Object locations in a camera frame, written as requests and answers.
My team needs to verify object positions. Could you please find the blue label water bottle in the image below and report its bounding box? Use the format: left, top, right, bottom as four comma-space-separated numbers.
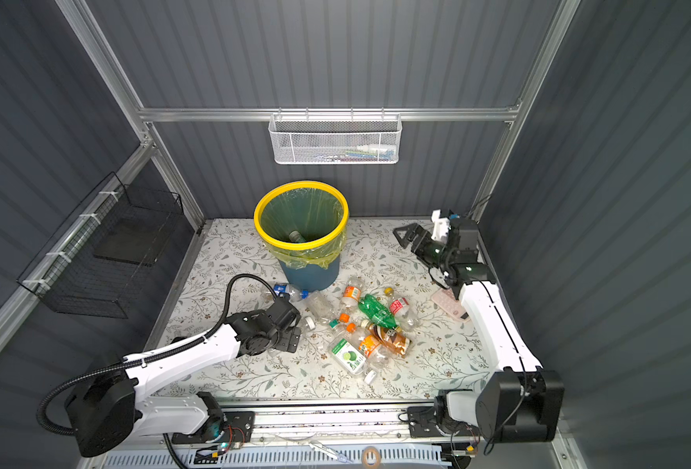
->
273, 283, 309, 302

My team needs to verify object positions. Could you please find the pink label clear bottle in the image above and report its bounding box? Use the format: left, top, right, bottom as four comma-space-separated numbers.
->
384, 286, 420, 330

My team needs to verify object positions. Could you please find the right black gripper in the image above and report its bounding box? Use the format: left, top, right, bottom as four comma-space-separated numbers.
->
394, 225, 453, 271

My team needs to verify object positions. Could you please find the brown tea bottle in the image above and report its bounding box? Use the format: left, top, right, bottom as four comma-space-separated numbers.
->
361, 320, 412, 357

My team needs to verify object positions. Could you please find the green label clear bottle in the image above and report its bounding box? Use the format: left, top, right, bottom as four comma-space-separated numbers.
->
289, 231, 306, 243

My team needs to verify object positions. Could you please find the green plastic bottle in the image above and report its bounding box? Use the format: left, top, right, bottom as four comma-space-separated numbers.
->
358, 294, 399, 330

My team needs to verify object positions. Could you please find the tape roll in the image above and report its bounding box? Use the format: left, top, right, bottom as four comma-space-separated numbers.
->
361, 447, 382, 469

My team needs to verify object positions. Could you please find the clear crushed bottle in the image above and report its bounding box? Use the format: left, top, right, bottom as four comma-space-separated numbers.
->
304, 291, 337, 324

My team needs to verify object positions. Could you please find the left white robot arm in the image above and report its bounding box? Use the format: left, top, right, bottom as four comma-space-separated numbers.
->
36, 290, 302, 458

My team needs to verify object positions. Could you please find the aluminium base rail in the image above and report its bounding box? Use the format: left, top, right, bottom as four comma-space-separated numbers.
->
104, 401, 558, 447

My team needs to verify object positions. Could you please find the floral table mat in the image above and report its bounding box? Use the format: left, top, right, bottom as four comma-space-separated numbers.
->
148, 218, 490, 401

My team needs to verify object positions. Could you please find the teal bin yellow rim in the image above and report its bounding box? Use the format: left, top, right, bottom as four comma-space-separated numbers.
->
253, 181, 350, 291

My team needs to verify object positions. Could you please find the lime label clear bottle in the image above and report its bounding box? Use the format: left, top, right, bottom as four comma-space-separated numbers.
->
327, 334, 377, 384

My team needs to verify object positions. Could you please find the white wire wall basket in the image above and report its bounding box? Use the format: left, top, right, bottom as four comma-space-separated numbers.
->
268, 115, 403, 165

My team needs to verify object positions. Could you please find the black wire side basket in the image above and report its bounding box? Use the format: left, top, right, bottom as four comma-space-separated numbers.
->
17, 174, 184, 319

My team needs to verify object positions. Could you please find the orange label bottle near lime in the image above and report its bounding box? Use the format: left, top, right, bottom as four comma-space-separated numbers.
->
351, 326, 390, 369

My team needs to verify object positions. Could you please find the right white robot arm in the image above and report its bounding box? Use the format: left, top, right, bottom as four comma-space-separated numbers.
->
393, 210, 565, 451

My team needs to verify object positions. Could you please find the orange label small bottle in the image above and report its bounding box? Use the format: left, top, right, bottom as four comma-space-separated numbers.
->
341, 276, 364, 308

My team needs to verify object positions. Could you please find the white tube in basket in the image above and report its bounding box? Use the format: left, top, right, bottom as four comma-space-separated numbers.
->
356, 144, 397, 159

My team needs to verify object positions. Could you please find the orange cap clear bottle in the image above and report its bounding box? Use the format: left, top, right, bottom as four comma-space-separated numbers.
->
329, 313, 357, 340

